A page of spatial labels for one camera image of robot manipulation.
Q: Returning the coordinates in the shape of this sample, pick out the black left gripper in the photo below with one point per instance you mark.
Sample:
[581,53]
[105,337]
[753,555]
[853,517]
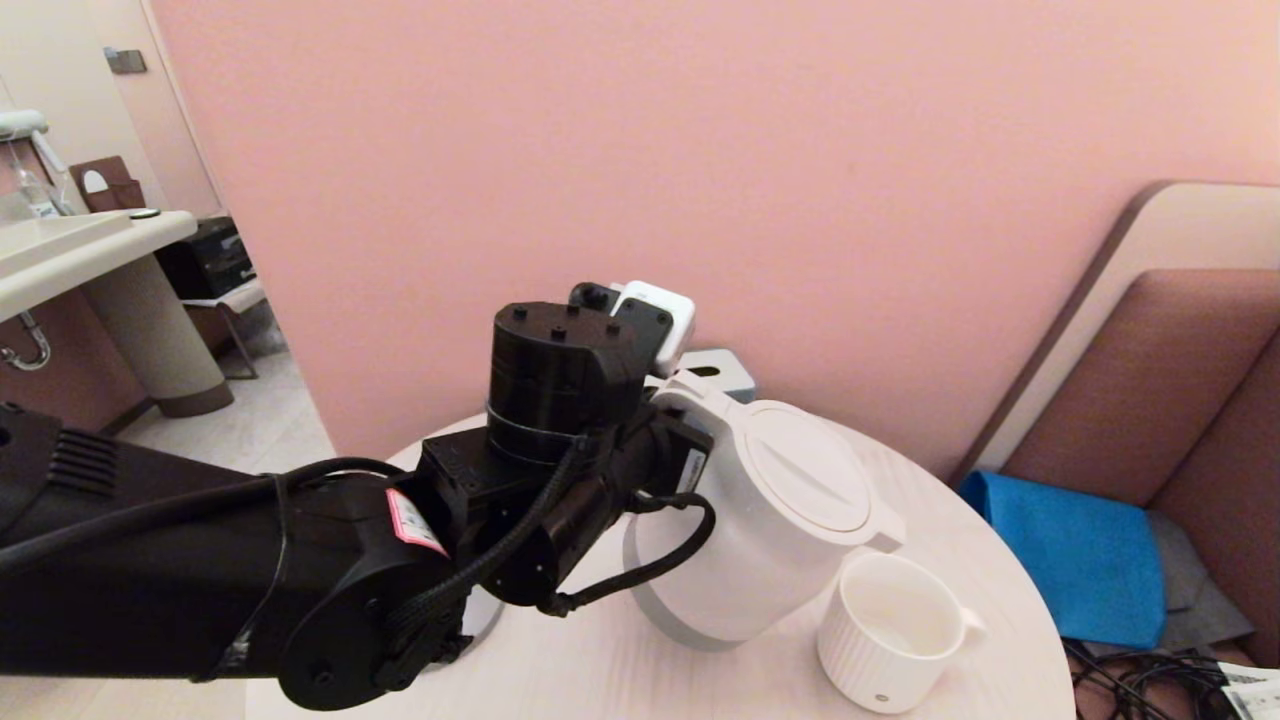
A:
[620,490]

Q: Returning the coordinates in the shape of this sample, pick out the white electric kettle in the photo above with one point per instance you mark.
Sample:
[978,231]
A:
[780,540]

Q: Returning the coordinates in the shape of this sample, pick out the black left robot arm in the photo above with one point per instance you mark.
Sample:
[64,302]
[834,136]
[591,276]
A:
[200,580]

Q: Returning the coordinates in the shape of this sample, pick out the grey tissue box white lid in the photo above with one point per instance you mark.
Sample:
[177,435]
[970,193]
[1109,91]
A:
[735,372]

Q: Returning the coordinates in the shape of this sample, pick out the grey kettle base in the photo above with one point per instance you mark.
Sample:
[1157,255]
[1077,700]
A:
[485,620]

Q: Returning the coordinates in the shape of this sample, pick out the large white ribbed mug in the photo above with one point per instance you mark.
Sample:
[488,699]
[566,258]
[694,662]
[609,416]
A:
[872,672]

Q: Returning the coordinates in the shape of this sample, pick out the metal rack with white towel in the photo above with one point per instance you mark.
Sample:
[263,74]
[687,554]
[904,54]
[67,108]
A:
[230,298]

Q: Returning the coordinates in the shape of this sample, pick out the blue cloth bag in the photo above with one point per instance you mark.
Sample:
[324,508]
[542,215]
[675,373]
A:
[1080,560]

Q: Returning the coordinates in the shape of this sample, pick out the black box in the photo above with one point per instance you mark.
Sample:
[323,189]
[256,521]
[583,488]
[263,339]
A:
[205,260]

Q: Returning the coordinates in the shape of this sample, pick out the brown upholstered bench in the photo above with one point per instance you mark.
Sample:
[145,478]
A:
[1180,380]

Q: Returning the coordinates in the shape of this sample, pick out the grey seat cushion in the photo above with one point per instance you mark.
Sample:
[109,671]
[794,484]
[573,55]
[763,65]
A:
[1190,590]

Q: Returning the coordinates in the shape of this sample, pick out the white sink counter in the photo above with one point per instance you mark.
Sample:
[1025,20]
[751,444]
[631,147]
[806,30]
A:
[90,250]

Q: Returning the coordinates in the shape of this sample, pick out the brown tissue holder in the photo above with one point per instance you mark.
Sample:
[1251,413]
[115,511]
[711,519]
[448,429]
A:
[115,195]

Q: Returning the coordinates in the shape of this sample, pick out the chrome drain pipe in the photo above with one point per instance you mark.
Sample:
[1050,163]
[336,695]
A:
[40,345]

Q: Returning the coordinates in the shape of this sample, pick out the clear glass bottle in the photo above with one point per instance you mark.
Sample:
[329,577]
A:
[40,200]

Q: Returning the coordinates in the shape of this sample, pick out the white printed paper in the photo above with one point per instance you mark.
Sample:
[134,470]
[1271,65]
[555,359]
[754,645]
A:
[1255,695]

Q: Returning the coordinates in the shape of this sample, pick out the white hair dryer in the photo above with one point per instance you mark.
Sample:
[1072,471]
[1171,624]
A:
[22,125]

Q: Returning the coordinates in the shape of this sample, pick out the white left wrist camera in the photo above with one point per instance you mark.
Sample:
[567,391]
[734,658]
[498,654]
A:
[675,312]

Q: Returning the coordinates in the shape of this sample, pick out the beige sink pedestal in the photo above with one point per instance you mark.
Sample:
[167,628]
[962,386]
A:
[160,340]

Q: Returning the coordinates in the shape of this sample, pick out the grey wall plate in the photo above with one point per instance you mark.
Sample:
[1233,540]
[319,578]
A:
[127,64]

